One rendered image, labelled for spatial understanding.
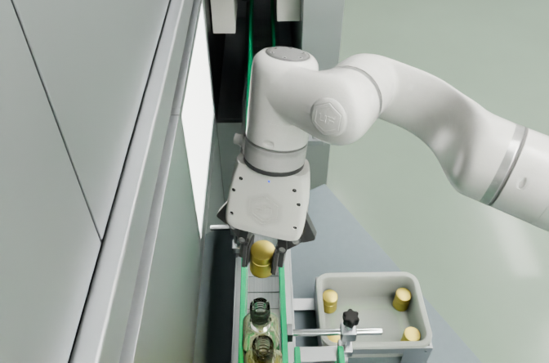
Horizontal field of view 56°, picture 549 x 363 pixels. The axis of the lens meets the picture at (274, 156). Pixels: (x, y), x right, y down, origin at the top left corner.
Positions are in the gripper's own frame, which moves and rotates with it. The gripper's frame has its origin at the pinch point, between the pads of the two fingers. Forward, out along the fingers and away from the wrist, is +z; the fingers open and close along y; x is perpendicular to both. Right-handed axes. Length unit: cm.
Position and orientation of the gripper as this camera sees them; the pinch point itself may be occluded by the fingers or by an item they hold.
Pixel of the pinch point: (262, 253)
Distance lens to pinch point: 72.1
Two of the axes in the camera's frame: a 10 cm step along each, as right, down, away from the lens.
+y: 9.7, 2.1, -1.6
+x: 2.4, -4.6, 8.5
